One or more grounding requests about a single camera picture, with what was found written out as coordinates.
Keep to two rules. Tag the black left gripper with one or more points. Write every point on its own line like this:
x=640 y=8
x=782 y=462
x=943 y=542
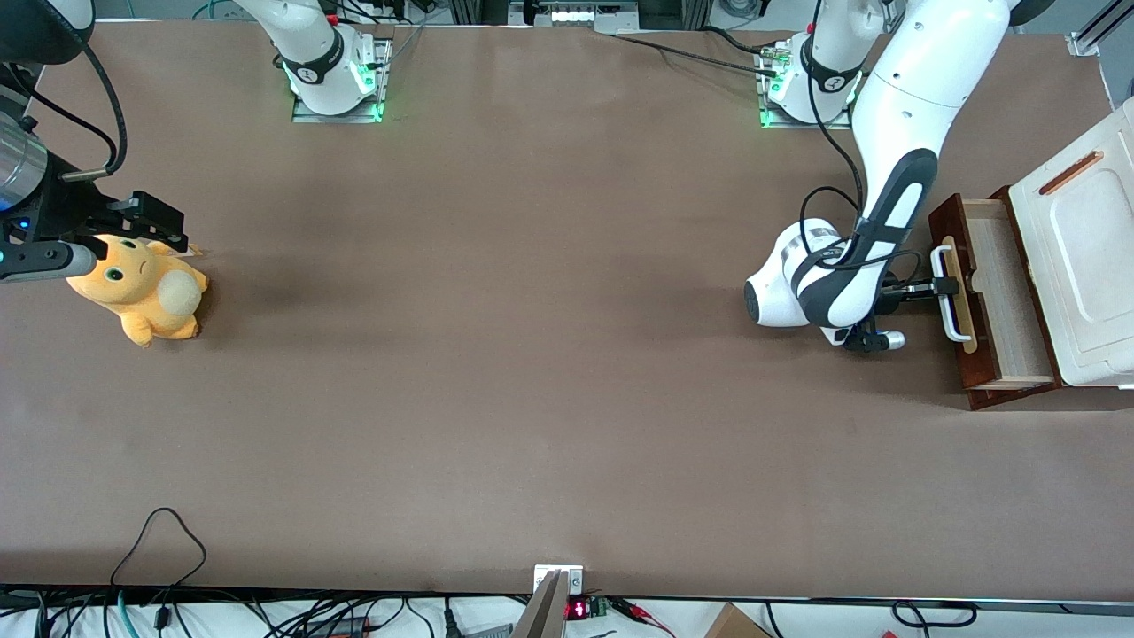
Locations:
x=897 y=293

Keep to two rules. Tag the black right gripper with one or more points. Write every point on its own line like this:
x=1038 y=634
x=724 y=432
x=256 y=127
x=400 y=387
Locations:
x=64 y=211

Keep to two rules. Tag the brown wooden drawer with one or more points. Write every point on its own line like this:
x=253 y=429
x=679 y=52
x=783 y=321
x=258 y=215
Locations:
x=1010 y=292

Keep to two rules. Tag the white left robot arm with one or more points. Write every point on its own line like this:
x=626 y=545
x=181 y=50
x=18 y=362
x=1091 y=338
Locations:
x=912 y=80

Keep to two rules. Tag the orange plush toy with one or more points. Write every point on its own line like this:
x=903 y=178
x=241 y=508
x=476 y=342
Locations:
x=146 y=297

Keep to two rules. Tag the brown cabinet with white top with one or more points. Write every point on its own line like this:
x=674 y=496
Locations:
x=1099 y=266

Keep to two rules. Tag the copper strip on cabinet top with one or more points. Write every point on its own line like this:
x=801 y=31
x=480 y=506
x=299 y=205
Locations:
x=1070 y=174

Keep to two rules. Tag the silver aluminium profile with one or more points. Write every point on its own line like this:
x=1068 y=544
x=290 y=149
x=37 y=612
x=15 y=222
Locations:
x=1085 y=42

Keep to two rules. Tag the brown cardboard box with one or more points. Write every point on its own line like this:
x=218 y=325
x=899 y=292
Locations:
x=735 y=625

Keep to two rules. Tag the red clip leads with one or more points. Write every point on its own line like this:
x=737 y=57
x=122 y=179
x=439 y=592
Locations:
x=638 y=611

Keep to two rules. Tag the white power strip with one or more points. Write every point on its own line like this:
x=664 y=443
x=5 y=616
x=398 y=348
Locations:
x=576 y=15

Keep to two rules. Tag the red LED display module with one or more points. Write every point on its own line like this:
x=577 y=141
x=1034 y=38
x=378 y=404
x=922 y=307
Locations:
x=578 y=609

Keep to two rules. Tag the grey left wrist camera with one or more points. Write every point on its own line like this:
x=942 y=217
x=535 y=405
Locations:
x=881 y=340

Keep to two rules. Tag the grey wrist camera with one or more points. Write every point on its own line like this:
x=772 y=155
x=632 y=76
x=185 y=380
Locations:
x=881 y=340
x=44 y=260

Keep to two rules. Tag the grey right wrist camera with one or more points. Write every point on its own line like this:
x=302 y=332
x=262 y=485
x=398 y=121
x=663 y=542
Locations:
x=44 y=260

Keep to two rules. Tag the black aluminium frame post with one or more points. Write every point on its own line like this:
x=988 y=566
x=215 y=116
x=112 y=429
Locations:
x=478 y=11
x=673 y=12

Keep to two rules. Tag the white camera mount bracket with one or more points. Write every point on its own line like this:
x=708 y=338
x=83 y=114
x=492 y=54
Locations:
x=574 y=580

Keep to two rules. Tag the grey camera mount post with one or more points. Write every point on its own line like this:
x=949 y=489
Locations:
x=545 y=611

